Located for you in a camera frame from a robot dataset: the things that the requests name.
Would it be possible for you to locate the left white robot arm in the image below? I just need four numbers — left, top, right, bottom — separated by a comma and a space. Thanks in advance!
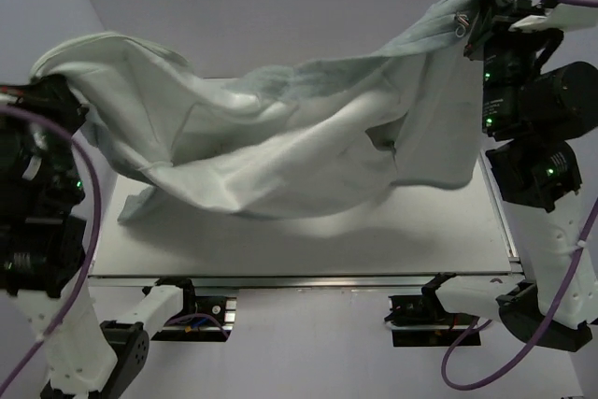
1, 75, 198, 398

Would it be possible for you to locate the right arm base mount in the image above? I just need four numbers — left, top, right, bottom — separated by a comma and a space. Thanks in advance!
384, 274, 473, 348

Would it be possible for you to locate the grey zip-up jacket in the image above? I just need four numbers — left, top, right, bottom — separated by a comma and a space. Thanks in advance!
30, 0, 485, 223

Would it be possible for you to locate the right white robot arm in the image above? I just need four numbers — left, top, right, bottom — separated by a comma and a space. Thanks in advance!
420, 0, 597, 352

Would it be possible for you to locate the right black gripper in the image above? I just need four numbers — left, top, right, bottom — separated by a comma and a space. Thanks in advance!
459, 0, 558, 133

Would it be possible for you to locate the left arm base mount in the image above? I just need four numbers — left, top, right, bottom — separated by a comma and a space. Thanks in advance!
152, 278, 235, 343

